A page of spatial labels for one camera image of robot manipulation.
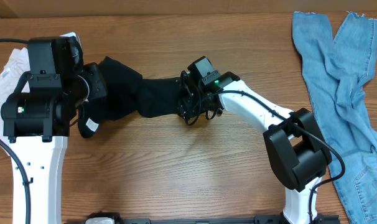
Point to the black t-shirt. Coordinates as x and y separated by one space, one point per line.
128 92

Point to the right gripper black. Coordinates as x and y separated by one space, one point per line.
186 108

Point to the light blue denim jeans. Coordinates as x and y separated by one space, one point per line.
335 68

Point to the folded beige trousers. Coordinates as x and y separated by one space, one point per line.
17 64

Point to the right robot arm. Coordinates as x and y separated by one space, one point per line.
297 152

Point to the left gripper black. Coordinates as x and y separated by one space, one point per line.
92 71

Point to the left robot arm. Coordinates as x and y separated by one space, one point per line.
37 118

